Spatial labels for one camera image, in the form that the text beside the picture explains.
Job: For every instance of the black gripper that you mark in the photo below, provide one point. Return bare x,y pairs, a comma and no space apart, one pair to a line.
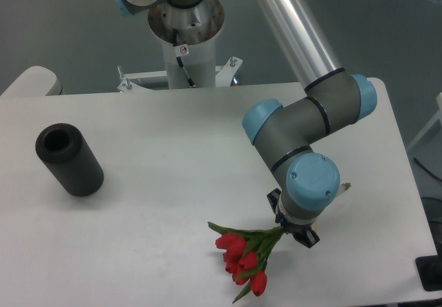
301,230

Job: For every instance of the red tulip bouquet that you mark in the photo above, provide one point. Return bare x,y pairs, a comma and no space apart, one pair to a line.
246,255

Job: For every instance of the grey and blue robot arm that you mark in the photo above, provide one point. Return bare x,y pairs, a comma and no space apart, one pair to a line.
282,135

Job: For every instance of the black ribbed cylindrical vase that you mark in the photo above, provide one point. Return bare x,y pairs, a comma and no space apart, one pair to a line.
64,151

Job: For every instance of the black device at right edge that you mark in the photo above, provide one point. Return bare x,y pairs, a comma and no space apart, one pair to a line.
429,269

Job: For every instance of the white furniture at right edge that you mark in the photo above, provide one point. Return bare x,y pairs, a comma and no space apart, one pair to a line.
429,130

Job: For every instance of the white chair left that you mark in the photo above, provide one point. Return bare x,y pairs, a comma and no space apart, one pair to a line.
36,81

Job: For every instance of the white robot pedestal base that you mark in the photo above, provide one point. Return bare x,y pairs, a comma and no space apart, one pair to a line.
186,66

